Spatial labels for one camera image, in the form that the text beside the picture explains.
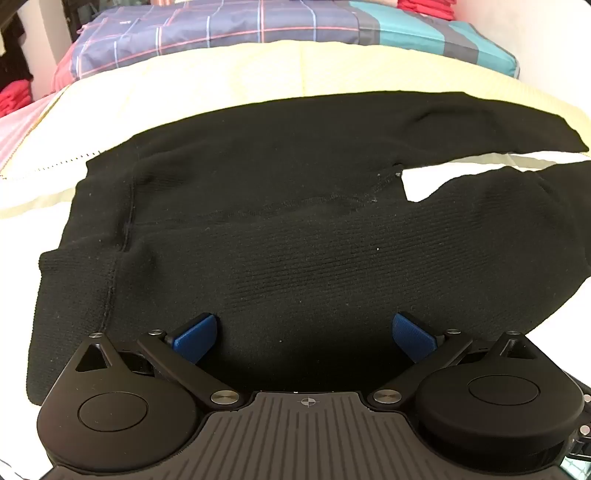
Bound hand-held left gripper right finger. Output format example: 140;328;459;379
367;312;544;408

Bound red cloth pile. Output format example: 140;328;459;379
0;78;33;119

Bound black pants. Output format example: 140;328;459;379
25;91;591;407

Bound white patterned bed sheet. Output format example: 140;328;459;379
0;150;591;480

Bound dark hanging clothes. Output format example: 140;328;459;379
0;8;34;89

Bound pink bed sheet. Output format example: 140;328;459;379
0;90;62;182

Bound yellow blanket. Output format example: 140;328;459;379
0;39;591;220

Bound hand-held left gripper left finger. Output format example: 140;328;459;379
69;312;241;409

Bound blue plaid folded quilt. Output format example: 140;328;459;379
51;0;520;91

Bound red folded cloth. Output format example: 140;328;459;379
396;0;459;22

